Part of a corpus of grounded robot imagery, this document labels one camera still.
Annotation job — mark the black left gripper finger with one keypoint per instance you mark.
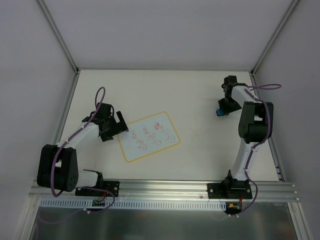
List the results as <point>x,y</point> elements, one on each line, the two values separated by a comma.
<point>106,137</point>
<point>122,126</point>

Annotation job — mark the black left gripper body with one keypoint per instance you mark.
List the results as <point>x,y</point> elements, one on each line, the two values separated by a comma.
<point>116,126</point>

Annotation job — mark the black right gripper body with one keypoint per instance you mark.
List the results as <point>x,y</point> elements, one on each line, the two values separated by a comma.
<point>229,105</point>

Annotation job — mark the blue whiteboard eraser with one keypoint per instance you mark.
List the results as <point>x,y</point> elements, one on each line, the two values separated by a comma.
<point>220,112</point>

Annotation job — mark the yellow framed whiteboard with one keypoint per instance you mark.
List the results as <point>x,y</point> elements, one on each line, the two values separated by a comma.
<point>148,136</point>

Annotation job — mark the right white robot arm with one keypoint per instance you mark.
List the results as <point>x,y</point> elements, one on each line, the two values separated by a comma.
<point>254,128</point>

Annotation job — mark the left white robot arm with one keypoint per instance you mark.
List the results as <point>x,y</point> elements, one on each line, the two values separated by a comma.
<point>58,166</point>

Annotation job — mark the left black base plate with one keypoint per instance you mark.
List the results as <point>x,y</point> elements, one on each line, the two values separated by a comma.
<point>96,191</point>

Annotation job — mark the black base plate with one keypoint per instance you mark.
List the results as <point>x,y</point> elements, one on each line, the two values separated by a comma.
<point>96,191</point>
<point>222,190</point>

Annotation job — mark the aluminium mounting rail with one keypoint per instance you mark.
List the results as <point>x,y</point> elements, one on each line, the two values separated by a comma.
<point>196,190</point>

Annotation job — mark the white slotted cable duct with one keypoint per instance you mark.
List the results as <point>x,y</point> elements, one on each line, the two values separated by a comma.
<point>134,204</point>

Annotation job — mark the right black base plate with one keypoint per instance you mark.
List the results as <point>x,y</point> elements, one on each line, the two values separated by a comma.
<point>222,190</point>

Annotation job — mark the right aluminium frame post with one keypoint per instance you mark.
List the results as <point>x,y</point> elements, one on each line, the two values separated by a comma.
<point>275,34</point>

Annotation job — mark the aluminium frame post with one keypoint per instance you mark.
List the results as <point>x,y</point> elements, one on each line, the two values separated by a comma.
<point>275,34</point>
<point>55,30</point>

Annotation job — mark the left aluminium frame post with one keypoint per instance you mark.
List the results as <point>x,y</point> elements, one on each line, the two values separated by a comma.
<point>55,30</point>

